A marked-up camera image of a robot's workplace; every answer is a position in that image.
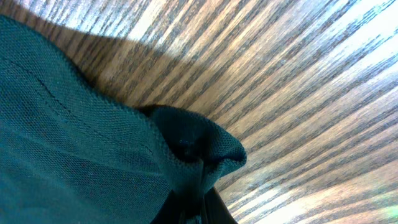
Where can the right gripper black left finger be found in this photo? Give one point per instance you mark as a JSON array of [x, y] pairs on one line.
[[173, 211]]

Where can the black t-shirt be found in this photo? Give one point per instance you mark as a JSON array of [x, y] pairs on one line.
[[72, 155]]

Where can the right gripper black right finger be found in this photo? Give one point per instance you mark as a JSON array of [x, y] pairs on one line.
[[214, 211]]

